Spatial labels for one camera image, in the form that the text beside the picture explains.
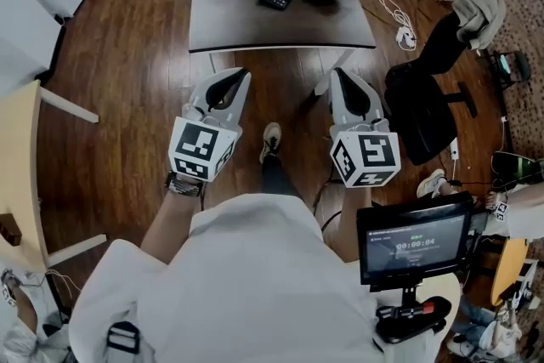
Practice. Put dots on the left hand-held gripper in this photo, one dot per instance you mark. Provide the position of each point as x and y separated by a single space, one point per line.
193 144

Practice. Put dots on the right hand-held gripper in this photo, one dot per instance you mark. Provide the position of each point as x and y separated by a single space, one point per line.
374 153

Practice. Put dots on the person's left forearm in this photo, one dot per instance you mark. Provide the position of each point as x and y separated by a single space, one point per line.
163 221

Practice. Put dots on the person's right forearm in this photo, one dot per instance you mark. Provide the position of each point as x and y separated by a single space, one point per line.
353 221

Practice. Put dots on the white table leg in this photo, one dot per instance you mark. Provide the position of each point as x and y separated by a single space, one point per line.
336 70
211 61

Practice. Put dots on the black office chair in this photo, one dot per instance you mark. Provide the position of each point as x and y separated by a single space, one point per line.
418 106

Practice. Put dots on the person's beige shoe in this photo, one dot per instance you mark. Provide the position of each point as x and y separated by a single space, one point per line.
271 140

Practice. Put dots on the white power strip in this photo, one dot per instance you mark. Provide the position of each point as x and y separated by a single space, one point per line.
406 37

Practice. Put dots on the person's black trousers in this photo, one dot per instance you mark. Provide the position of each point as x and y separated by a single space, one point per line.
276 178

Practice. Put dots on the white power adapter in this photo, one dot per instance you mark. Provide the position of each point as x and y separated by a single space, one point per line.
455 149

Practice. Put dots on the black monitor screen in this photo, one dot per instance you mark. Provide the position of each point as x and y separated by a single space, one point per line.
414 244

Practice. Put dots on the black metal rack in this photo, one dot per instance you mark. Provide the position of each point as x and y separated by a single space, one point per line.
510 68

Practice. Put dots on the grey jacket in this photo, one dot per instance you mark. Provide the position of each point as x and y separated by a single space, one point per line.
478 0

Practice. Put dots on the green and black bag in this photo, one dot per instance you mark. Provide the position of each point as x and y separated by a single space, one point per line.
516 168

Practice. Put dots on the person's white shirt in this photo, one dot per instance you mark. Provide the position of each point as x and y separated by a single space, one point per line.
238 289

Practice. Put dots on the beige wooden table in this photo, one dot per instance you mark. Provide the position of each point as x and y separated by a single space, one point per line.
17 166

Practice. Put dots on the yellow round table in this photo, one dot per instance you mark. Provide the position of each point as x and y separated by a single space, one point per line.
508 268

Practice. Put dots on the black monitor mount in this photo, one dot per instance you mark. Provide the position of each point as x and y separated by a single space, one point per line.
408 314

